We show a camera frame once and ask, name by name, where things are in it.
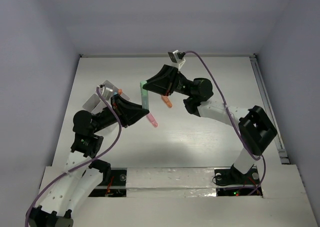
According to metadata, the white compartment organizer box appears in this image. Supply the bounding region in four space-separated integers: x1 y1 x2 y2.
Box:
82 80 130 114

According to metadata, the pink highlighter marker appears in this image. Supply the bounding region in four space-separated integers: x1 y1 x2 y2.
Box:
146 113 158 128

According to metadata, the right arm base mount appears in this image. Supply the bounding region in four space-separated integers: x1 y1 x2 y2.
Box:
212 165 263 197

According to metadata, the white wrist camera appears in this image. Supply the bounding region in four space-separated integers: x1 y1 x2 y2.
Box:
98 84 119 101
168 50 186 70

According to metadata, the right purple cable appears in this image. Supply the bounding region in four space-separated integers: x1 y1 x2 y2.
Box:
183 50 266 197

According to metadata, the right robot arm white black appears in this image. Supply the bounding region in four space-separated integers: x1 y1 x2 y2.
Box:
142 65 278 183

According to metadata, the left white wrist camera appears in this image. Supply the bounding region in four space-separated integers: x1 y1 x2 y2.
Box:
98 84 119 101

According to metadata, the purple cable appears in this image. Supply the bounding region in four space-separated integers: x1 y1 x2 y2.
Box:
183 50 266 197
26 86 122 227

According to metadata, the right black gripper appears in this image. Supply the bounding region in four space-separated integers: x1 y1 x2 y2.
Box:
140 65 193 98

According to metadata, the mint green highlighter marker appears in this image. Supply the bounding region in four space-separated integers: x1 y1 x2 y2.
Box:
141 89 149 110

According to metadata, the aluminium rail right edge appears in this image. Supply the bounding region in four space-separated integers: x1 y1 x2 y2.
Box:
249 54 291 165

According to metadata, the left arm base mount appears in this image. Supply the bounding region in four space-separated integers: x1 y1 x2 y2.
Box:
89 159 127 198

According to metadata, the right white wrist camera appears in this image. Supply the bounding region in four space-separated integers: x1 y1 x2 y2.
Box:
168 50 186 70

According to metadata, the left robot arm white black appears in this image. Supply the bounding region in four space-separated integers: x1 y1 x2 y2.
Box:
25 94 150 227

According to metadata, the orange highlighter marker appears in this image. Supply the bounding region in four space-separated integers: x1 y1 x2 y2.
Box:
161 95 173 108

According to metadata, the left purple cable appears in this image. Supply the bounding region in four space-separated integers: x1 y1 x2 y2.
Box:
26 86 122 227

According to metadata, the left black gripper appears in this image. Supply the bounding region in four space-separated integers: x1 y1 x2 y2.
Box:
91 93 149 134

